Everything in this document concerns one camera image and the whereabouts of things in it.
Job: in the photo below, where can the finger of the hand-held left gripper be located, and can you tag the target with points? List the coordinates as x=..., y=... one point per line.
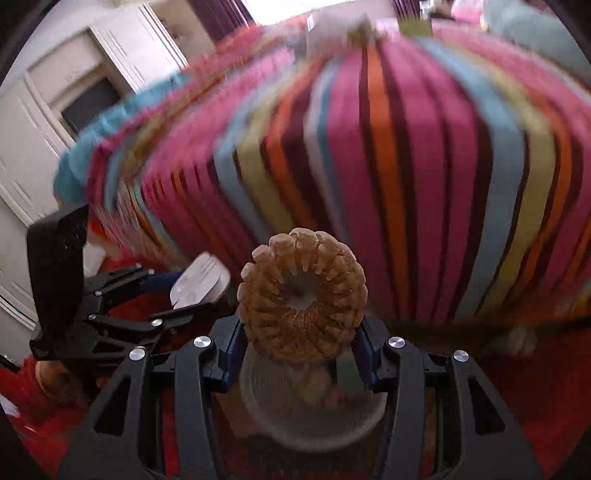
x=184, y=314
x=164, y=280

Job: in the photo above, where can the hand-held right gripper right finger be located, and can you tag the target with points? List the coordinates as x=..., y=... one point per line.
x=364, y=364

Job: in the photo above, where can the purple curtain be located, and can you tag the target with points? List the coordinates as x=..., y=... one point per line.
x=221, y=14

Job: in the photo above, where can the striped bed sheet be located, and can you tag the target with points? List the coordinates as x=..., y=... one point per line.
x=415, y=184

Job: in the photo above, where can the white wall cabinet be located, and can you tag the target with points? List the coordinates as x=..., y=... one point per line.
x=46, y=138

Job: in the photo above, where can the large light green box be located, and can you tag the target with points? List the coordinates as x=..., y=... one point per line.
x=415, y=25

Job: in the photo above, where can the grey plastic mesh basket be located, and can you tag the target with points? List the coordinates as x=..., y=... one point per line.
x=314, y=424

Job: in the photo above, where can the dark screen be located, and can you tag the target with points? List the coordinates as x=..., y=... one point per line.
x=90, y=104

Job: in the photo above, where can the white plastic packet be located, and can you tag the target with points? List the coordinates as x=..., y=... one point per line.
x=198, y=281

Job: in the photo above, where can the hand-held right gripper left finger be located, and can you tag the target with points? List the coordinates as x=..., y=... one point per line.
x=232, y=364

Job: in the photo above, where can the light blue bone-print pillow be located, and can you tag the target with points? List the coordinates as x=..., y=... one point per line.
x=531, y=23

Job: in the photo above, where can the person's left hand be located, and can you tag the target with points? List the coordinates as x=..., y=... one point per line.
x=60, y=378

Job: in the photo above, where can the red shaggy rug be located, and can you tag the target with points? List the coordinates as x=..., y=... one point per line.
x=545, y=392

